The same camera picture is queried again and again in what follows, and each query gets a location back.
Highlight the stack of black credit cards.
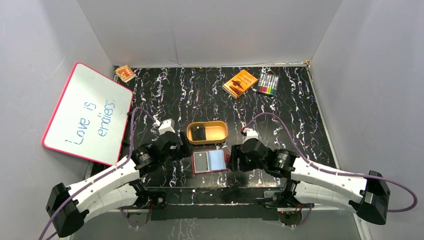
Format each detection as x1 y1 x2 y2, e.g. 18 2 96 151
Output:
191 124 206 141

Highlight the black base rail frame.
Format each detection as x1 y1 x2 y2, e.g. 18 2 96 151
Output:
124 187 315 229

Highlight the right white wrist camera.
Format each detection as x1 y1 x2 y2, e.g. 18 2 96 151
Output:
241 127 259 143

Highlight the orange oval tray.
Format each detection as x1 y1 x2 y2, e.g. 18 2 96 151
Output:
186 120 229 145

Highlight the orange book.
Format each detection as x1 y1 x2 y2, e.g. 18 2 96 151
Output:
222 69 258 99

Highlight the pack of coloured markers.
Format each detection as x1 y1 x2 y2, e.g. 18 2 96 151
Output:
256 73 280 96

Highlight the pink framed whiteboard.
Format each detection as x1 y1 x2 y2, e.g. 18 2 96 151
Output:
41 62 133 166

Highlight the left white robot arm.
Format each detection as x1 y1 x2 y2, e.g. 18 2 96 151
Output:
46 131 193 238

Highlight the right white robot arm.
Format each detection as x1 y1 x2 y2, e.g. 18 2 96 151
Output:
227 138 390 225

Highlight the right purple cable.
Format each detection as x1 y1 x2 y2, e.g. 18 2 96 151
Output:
241 112 418 229

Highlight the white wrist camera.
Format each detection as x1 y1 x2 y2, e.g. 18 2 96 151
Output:
241 127 259 143
154 118 175 135

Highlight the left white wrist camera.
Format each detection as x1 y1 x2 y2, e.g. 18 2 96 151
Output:
154 118 175 135

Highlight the small orange card box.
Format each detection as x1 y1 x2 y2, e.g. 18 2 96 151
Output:
115 65 136 83

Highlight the red card holder wallet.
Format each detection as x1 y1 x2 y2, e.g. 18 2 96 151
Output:
192 149 230 175

